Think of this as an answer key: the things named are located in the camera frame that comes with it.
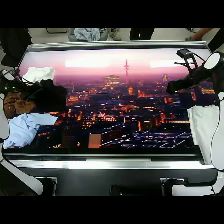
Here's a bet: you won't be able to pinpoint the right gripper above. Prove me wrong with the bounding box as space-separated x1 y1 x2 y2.
165 75 192 95

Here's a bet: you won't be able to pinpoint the person's forearm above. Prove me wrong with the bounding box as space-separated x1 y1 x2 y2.
185 28 214 42

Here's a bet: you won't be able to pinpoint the pale grey garment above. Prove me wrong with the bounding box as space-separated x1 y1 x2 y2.
187 104 221 165

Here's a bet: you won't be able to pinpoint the person's legs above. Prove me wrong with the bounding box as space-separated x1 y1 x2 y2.
129 28 156 41

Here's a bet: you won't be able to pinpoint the white garment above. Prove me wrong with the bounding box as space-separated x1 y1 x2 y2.
21 66 57 85

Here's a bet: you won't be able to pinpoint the light blue shirt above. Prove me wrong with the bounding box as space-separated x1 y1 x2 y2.
2 112 59 150

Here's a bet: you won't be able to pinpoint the brown garment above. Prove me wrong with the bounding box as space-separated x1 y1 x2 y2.
2 90 37 120

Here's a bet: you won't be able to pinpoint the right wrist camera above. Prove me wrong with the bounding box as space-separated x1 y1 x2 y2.
175 48 198 74

